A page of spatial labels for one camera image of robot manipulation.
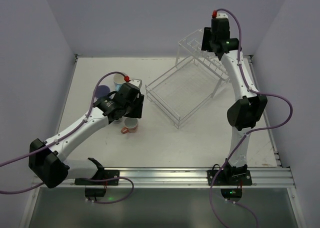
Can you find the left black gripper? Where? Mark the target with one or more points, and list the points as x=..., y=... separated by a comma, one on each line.
x=138, y=106

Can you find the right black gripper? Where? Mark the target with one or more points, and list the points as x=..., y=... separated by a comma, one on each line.
x=205, y=39

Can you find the coral orange mug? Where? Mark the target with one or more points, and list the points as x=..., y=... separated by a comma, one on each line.
x=130, y=125

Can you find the pale grey footed cup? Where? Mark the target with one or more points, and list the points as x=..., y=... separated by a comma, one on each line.
x=117, y=121

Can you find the light blue mug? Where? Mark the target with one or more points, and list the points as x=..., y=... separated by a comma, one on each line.
x=118, y=81

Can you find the lavender tall cup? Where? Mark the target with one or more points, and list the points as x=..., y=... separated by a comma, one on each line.
x=102, y=90

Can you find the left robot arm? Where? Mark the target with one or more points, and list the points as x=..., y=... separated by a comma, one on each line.
x=49, y=159

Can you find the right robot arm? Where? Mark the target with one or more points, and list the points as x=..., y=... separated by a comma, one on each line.
x=248, y=107

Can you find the clear acrylic dish rack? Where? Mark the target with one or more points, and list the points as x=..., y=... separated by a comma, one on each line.
x=195, y=79

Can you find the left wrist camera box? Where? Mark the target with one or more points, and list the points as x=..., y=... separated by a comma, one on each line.
x=133, y=81

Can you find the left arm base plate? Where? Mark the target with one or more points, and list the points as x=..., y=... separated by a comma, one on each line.
x=101, y=174

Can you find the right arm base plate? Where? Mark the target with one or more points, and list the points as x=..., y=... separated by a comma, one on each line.
x=233, y=176

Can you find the aluminium mounting rail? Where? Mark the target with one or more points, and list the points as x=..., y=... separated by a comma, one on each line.
x=198, y=178

